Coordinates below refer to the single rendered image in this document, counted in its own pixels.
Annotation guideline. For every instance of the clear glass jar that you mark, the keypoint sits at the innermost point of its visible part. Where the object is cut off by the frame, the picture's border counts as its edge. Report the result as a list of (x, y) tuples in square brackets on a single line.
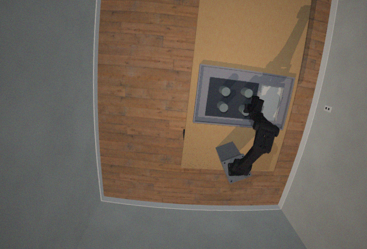
[(241, 108), (246, 92), (224, 90), (222, 106)]

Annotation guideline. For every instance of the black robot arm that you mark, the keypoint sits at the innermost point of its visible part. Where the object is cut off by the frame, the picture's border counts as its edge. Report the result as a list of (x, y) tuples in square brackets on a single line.
[(264, 138)]

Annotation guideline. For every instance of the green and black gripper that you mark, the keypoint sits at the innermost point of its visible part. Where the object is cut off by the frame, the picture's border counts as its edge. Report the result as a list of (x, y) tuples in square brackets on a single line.
[(245, 109)]

